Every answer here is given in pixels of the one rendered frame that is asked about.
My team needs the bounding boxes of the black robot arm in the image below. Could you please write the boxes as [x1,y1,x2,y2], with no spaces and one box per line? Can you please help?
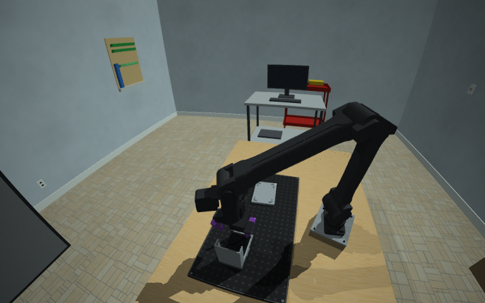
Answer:
[195,102,397,236]

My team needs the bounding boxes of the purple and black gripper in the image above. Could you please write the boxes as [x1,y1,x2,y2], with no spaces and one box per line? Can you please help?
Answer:
[210,207,256,238]

